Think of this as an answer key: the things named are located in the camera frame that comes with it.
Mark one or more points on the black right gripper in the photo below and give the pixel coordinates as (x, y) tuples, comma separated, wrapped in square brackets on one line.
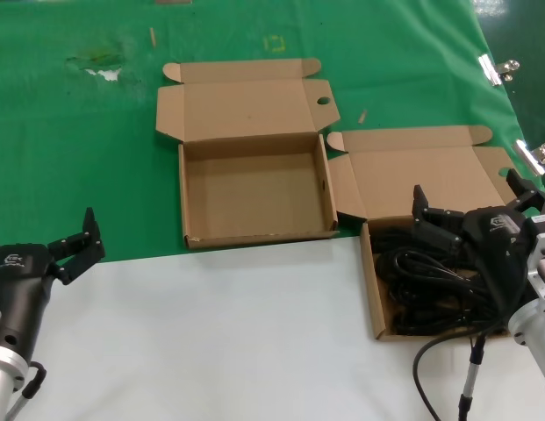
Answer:
[(496, 237)]

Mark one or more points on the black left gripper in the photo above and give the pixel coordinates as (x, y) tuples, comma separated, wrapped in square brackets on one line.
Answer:
[(17, 285)]

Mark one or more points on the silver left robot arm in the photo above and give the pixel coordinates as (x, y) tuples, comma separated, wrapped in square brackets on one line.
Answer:
[(2, 377)]

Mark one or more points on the open brown cardboard box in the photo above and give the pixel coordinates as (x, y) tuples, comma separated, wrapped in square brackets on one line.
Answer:
[(254, 197), (408, 175)]

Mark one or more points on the silver binder clip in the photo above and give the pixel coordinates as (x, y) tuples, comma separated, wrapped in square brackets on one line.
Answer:
[(528, 158), (489, 68)]

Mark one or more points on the green table cloth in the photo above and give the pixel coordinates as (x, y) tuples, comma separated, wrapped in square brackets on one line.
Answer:
[(57, 131)]

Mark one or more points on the small tan tape strip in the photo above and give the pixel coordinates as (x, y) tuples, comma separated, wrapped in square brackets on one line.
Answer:
[(152, 36), (363, 116)]

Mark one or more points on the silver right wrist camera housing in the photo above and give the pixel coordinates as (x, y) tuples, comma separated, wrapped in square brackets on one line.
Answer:
[(542, 254)]

